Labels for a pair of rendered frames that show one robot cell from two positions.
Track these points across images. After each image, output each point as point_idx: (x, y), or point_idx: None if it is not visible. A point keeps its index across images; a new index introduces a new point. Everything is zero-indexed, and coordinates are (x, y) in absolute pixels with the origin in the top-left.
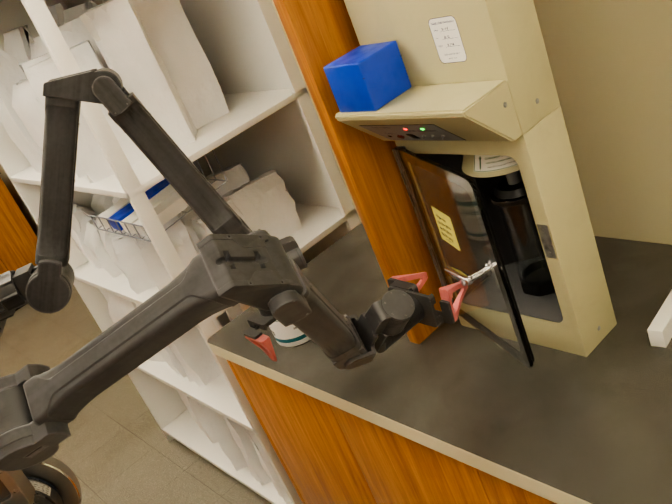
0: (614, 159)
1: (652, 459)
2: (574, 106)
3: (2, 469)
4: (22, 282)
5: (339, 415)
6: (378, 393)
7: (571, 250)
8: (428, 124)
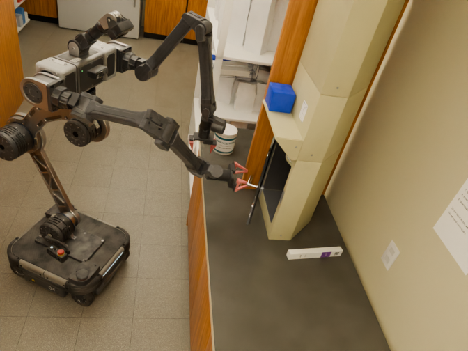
0: (354, 196)
1: (237, 277)
2: (359, 167)
3: (72, 115)
4: (138, 63)
5: None
6: (212, 189)
7: (288, 206)
8: None
